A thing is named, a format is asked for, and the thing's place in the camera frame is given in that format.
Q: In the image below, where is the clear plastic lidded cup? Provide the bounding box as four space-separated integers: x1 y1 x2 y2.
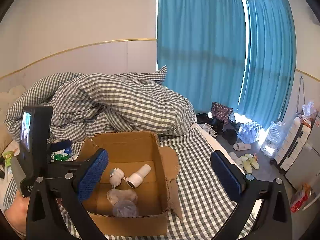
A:
107 189 139 217

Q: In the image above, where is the left hand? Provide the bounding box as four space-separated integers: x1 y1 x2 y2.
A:
4 190 30 238

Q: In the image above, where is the green snack bag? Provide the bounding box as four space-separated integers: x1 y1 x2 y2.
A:
2 151 14 167

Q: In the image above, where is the green crumpled wrapper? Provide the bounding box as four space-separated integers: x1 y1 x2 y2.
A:
51 152 73 161

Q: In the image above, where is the green slipper pair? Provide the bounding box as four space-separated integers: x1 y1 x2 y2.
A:
240 153 260 174

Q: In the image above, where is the white toy figure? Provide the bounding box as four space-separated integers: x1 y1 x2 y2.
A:
109 168 125 189

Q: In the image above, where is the blue white small packet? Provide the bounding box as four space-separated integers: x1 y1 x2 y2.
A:
64 147 73 155

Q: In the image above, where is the grey checked bed sheet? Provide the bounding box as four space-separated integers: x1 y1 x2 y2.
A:
3 123 263 240

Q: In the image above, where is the white slipper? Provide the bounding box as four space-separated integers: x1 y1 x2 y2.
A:
233 142 252 151

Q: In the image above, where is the large clear water jug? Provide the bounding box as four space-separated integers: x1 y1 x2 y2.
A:
260 121 285 158

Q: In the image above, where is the white plastic bottle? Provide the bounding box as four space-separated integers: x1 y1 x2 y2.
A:
125 164 151 189

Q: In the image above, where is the red white plastic bag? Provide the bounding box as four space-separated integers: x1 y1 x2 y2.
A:
290 183 311 213

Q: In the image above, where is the pack of water bottles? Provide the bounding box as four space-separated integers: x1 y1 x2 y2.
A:
238 121 263 144

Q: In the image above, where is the cream tufted headboard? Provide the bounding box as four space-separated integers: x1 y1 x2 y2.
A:
0 85 25 124

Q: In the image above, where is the grey checked duvet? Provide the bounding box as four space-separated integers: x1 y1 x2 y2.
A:
4 67 196 142

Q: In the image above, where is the brown cardboard box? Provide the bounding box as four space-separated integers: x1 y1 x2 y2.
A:
78 131 182 237

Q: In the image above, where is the dark patterned bag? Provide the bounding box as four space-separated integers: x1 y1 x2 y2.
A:
211 102 233 125

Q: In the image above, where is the blue curtain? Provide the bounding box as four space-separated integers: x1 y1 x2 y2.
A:
157 0 296 128

